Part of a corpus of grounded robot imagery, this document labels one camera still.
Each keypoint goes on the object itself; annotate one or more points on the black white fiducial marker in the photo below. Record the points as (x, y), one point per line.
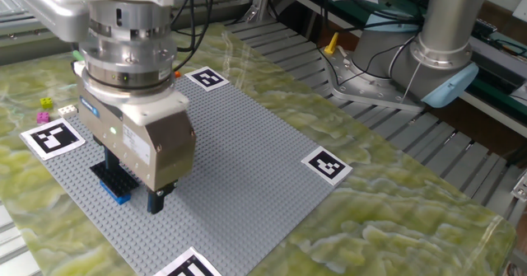
(52, 138)
(187, 265)
(207, 78)
(327, 165)

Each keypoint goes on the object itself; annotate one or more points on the metal corner bracket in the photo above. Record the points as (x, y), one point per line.
(520, 187)

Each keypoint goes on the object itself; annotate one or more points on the metal robot mounting plate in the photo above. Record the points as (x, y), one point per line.
(350, 90)

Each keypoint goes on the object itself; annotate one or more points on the magenta Lego brick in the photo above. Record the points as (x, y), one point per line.
(43, 118)

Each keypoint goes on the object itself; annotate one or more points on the green topped bench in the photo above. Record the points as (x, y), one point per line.
(329, 10)

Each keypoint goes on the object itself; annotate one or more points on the black Lego plate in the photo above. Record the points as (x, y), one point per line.
(115, 179)

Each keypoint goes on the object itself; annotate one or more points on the white Lego brick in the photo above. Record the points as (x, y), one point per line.
(68, 110)

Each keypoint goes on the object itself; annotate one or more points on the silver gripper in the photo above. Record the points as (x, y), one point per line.
(164, 152)

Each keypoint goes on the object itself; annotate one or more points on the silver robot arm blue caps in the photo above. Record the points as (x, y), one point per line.
(127, 53)

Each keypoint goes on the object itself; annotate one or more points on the yellow plastic tool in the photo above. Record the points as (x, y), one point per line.
(331, 45)

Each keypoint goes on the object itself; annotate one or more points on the blue Lego brick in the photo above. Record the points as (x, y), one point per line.
(119, 197)

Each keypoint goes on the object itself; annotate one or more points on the black electronics box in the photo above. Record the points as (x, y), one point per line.
(500, 68)

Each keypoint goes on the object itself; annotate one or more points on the lime green Lego brick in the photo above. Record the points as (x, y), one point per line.
(46, 103)

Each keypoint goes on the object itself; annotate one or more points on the grey Lego baseplate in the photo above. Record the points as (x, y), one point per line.
(247, 165)

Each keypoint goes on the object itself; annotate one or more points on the aluminium upright post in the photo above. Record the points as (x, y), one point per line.
(261, 0)

